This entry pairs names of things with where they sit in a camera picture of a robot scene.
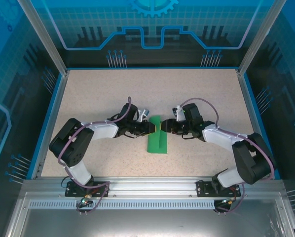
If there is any slotted grey cable duct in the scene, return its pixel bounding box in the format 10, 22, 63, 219
28, 200, 238, 208

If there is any green paper sheet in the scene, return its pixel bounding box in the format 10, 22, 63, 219
147, 115, 168, 155

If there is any aluminium side rail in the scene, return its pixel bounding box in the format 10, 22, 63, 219
30, 70, 71, 180

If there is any grey metal tray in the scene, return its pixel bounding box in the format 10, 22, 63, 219
3, 192, 295, 237

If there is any aluminium frame post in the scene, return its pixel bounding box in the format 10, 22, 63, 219
16, 0, 69, 76
237, 0, 288, 76

